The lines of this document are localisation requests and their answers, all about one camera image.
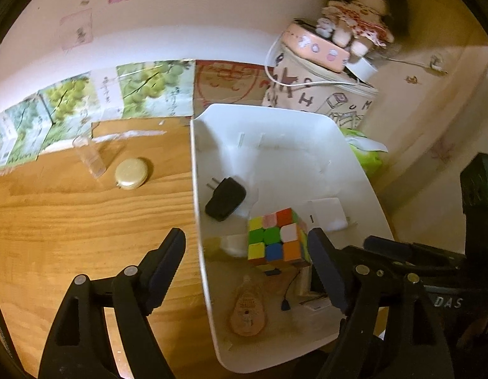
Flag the beige polygon box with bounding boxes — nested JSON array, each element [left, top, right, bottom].
[[295, 266, 313, 297]]

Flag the pink oval tin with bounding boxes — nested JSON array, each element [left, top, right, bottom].
[[281, 19, 351, 73]]

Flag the colourful puzzle cube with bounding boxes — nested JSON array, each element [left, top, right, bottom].
[[247, 208, 312, 271]]

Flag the white tape strip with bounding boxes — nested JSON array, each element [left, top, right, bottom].
[[92, 129, 166, 143]]

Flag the white power adapter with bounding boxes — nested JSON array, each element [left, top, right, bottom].
[[347, 57, 381, 86]]

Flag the white charger block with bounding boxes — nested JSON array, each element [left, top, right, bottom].
[[307, 197, 353, 232]]

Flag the white plastic tray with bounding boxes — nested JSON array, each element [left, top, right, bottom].
[[190, 103, 395, 374]]

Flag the letter print storage bag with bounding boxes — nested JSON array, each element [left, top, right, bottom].
[[262, 41, 379, 128]]

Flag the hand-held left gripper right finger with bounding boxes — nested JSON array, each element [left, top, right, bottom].
[[307, 227, 455, 379]]

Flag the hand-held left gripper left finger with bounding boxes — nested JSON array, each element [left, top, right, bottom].
[[39, 227, 186, 379]]

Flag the wall hook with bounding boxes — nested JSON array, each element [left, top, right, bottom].
[[429, 53, 449, 74]]

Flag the green and white tissue packet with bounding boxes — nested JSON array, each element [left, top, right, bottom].
[[342, 126, 389, 183]]

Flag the rag doll with dark hair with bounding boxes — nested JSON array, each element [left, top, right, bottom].
[[317, 0, 410, 58]]

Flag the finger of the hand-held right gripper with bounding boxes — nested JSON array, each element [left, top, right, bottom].
[[363, 235, 466, 275]]

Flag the peach teardrop correction tape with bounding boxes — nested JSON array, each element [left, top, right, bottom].
[[230, 275, 268, 339]]

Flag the pink square wall sticker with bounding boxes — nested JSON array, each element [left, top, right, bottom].
[[58, 8, 96, 51]]

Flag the brown printed cardboard sheet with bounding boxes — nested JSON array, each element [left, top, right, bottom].
[[193, 60, 277, 110]]

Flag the black plug adapter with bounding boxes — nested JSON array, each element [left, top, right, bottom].
[[205, 176, 248, 222]]

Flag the small dark corded tag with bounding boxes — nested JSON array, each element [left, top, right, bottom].
[[264, 269, 300, 312]]

